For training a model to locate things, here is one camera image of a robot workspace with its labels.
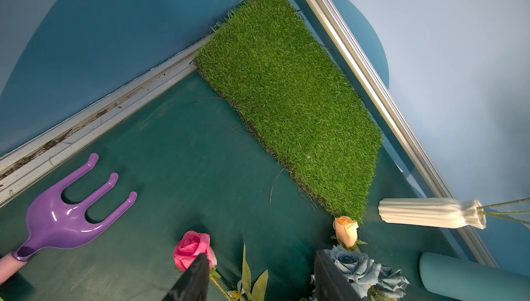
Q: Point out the green artificial grass mat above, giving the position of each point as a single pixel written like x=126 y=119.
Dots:
x=267 y=65

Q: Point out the magenta rose single stem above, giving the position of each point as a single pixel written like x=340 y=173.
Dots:
x=190 y=247

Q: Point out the purple toy garden fork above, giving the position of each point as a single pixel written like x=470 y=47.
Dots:
x=53 y=223

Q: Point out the white ribbed ceramic vase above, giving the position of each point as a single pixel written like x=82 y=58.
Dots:
x=446 y=213

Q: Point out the blue hydrangea bunch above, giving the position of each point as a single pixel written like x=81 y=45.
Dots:
x=369 y=279

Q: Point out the aluminium frame back bar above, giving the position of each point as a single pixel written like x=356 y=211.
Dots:
x=400 y=140

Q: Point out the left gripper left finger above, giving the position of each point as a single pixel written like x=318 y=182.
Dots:
x=193 y=284

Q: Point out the peach rose single stem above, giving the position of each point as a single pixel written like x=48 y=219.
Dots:
x=346 y=232

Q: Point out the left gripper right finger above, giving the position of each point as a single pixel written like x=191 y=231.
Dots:
x=330 y=282

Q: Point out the teal cylindrical vase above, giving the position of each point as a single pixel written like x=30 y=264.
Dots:
x=464 y=280

